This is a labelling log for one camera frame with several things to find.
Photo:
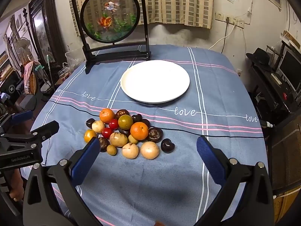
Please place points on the white round plate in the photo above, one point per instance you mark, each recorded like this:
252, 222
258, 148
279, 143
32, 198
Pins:
155, 82

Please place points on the person's left hand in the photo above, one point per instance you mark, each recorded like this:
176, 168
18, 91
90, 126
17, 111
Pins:
16, 186

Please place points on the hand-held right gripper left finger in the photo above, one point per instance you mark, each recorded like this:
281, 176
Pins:
85, 160

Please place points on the small pale round fruit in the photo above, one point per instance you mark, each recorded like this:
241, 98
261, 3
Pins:
98, 126

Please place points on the beige checked curtain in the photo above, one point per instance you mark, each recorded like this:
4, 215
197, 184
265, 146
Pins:
176, 2

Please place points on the orange mandarin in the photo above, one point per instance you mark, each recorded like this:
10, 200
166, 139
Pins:
107, 115
139, 130

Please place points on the standing fan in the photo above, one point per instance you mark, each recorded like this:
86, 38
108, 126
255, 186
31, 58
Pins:
23, 47

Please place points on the black silver-tipped rod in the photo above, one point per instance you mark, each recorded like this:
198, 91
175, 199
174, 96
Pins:
265, 123

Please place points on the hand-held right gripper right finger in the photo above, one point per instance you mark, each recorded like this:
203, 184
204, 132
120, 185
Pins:
211, 160

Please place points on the blue plaid tablecloth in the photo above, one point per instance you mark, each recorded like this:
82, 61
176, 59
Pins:
164, 188

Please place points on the black mesh panel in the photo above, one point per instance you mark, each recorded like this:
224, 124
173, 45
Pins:
287, 155

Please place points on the dark carved wooden frame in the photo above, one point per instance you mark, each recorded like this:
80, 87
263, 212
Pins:
44, 28

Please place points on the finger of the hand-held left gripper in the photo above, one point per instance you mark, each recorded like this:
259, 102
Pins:
44, 131
22, 117

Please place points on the green tomato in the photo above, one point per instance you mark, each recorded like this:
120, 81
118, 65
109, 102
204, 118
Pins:
125, 122

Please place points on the red cherry tomato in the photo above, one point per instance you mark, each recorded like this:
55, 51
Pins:
113, 124
107, 132

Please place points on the small green round fruit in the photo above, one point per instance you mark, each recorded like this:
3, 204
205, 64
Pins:
111, 150

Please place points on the black hat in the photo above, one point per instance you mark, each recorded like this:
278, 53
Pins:
259, 56

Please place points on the beige speckled oval fruit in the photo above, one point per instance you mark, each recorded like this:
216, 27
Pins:
118, 139

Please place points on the white wall socket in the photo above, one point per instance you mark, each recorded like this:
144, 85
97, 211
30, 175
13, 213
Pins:
231, 20
240, 24
220, 16

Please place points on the computer monitor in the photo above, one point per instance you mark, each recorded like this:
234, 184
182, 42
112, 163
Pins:
290, 68

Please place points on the large pale round fruit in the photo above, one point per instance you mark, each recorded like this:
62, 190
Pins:
130, 150
149, 150

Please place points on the small yellow round fruit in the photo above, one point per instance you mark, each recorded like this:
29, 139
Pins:
132, 139

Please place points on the yellow tomato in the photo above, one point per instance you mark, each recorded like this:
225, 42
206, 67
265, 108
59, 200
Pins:
89, 135

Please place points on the pink bag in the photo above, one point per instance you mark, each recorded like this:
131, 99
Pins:
30, 77

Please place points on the clear plastic bag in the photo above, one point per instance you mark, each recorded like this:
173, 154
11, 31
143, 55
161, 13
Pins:
74, 60

